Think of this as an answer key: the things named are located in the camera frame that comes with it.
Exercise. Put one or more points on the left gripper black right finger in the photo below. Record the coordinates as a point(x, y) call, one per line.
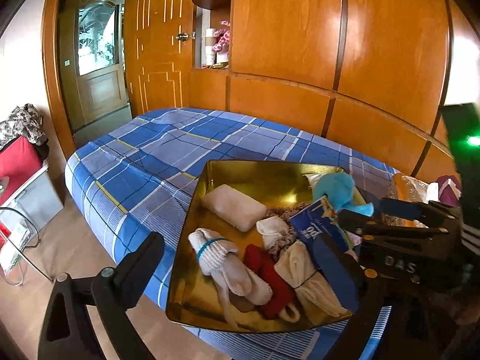
point(365, 298)

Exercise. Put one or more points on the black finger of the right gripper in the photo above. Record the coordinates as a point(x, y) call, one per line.
point(430, 213)
point(362, 225)

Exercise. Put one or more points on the ornate silver tissue box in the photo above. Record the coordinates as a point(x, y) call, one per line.
point(408, 189)

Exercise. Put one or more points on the purple carton box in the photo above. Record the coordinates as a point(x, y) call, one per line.
point(449, 190)

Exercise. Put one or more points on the white knitted glove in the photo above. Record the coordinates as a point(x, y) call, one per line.
point(218, 258)

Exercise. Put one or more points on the white foam block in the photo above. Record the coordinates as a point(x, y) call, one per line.
point(234, 207)

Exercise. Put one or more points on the red knitted cloth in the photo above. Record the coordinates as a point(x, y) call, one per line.
point(282, 303)

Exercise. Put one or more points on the wooden wall cabinet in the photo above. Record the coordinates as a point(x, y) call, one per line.
point(368, 74)

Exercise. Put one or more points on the metal frame side table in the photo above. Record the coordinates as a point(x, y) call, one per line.
point(23, 215)

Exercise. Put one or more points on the blue tempo tissue pack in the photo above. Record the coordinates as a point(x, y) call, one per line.
point(316, 219)

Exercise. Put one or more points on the mauve satin scrunchie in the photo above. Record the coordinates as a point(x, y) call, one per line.
point(286, 213)

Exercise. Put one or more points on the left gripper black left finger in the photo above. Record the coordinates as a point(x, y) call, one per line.
point(116, 290)

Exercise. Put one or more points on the gold tray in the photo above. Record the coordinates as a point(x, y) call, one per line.
point(187, 300)

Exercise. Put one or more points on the white waffle cloth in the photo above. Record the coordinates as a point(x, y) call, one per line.
point(272, 229)

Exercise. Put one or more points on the white tissue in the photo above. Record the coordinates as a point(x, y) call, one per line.
point(432, 192)

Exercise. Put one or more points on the fluffy blue cloth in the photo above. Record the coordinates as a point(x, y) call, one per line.
point(338, 188)

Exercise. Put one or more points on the blue plaid tablecloth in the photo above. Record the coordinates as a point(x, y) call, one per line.
point(141, 177)

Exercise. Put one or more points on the pink flowers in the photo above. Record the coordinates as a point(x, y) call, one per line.
point(222, 36)

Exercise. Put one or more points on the beige mesh cloth bundle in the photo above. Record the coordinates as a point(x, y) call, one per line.
point(313, 291)

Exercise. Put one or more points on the glass panel door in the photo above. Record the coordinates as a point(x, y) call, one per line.
point(88, 44)

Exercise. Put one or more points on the patterned grey cloth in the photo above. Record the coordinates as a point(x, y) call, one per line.
point(24, 121)

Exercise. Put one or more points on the red bag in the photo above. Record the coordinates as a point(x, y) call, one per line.
point(19, 161)

